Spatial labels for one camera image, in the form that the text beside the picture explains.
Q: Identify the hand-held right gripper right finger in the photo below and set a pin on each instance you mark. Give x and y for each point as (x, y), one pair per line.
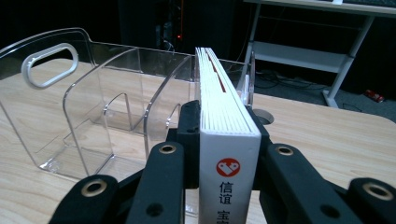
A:
(289, 183)

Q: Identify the clear acrylic divided organizer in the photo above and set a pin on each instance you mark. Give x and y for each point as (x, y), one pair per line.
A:
(93, 124)

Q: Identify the black computer tower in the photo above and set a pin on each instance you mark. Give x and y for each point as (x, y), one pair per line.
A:
(174, 25)

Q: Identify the small red object on floor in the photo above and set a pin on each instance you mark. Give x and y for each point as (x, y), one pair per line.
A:
(374, 95)

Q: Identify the white metal stand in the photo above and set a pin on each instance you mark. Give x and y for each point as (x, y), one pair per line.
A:
(299, 54)

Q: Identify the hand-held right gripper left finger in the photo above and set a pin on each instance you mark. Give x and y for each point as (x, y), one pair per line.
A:
(165, 180)

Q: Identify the white book with green cover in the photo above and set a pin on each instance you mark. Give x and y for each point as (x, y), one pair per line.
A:
(229, 149)

